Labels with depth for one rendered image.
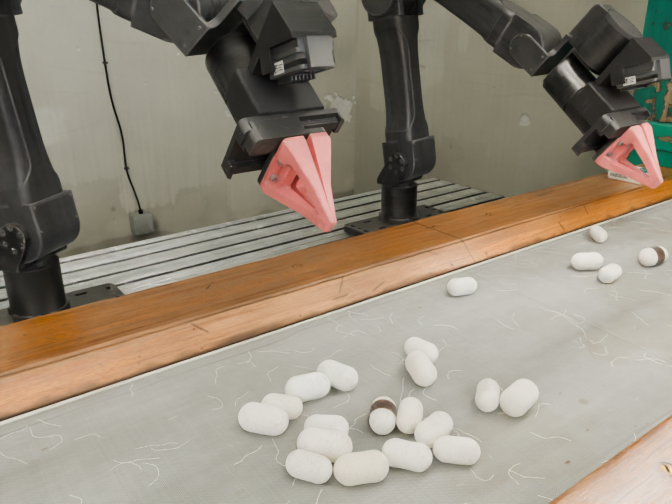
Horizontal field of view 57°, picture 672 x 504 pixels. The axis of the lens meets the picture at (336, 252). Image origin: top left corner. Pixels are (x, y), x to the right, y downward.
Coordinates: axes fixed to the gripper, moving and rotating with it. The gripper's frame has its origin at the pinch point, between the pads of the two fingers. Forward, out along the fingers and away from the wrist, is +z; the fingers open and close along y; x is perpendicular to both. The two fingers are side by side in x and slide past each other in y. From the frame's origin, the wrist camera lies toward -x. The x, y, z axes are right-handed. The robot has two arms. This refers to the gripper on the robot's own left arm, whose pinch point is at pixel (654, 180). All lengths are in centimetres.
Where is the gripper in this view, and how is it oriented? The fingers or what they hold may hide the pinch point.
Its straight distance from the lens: 88.7
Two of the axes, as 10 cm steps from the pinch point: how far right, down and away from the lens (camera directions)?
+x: -3.7, 5.6, 7.4
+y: 8.0, -2.2, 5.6
